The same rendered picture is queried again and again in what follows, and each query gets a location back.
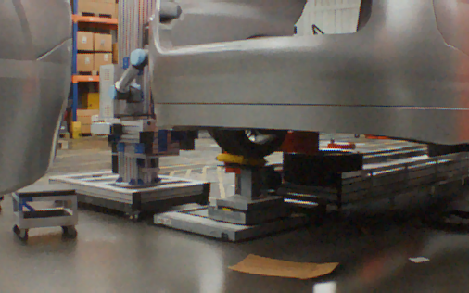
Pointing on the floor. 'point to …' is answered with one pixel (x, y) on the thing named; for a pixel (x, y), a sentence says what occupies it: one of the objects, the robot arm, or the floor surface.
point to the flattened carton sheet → (256, 264)
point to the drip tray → (457, 218)
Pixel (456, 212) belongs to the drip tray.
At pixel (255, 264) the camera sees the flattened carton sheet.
